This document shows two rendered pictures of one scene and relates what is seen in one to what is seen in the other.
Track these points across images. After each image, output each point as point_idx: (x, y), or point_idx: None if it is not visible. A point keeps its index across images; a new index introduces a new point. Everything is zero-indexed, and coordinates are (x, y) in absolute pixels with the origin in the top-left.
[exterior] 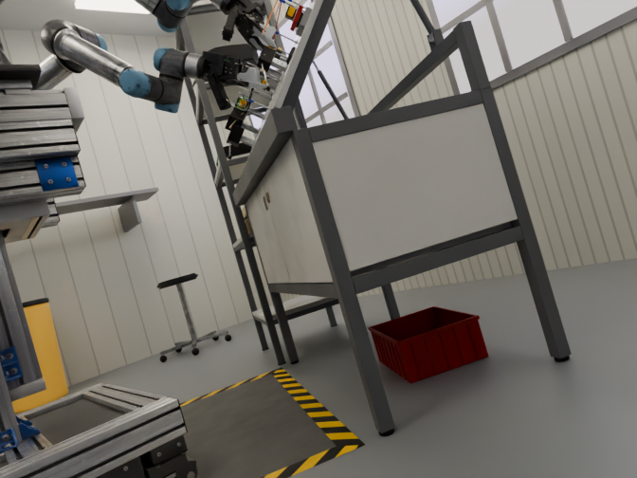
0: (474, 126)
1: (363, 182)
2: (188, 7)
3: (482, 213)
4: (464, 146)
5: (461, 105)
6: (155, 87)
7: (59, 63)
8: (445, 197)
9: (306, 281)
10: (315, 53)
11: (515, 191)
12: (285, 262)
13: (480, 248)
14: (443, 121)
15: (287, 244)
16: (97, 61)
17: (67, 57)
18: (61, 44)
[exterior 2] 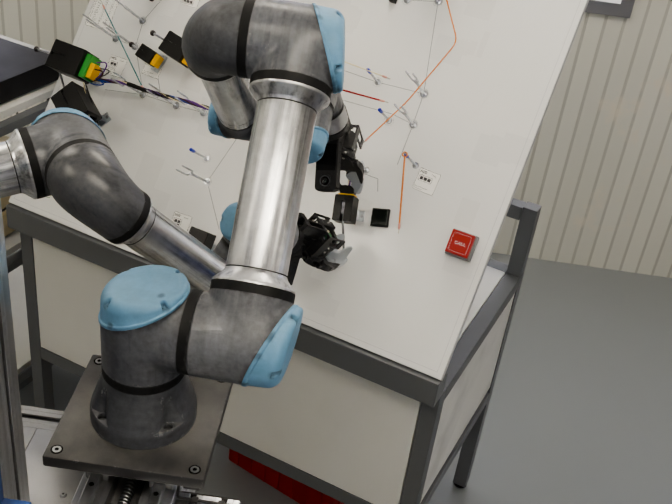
0: (505, 316)
1: (449, 417)
2: None
3: (480, 396)
4: (495, 340)
5: (508, 301)
6: None
7: (27, 191)
8: (473, 396)
9: (290, 463)
10: None
11: (498, 363)
12: None
13: (470, 428)
14: (496, 323)
15: (252, 405)
16: (206, 277)
17: (133, 249)
18: (141, 236)
